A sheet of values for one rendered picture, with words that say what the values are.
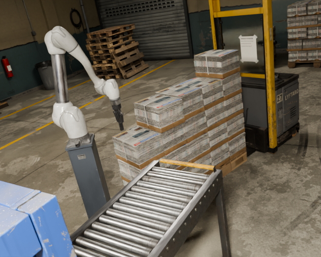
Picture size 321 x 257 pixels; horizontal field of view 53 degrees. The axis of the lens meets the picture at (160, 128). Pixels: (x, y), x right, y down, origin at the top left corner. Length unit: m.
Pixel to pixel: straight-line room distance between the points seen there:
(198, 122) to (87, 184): 1.22
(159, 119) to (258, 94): 1.59
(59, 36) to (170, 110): 1.09
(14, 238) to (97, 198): 1.99
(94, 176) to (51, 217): 1.83
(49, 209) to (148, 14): 10.06
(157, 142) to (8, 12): 7.64
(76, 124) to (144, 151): 0.64
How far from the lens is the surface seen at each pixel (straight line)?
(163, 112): 2.80
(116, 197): 2.14
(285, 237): 2.91
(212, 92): 3.24
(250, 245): 2.83
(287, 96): 4.10
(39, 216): 0.79
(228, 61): 3.39
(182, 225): 1.82
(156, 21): 10.57
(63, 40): 2.46
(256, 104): 4.07
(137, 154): 2.73
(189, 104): 3.04
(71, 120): 2.48
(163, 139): 2.89
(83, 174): 2.64
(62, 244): 0.87
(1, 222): 0.79
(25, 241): 0.80
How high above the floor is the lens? 1.93
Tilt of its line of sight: 22 degrees down
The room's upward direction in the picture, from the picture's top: 10 degrees counter-clockwise
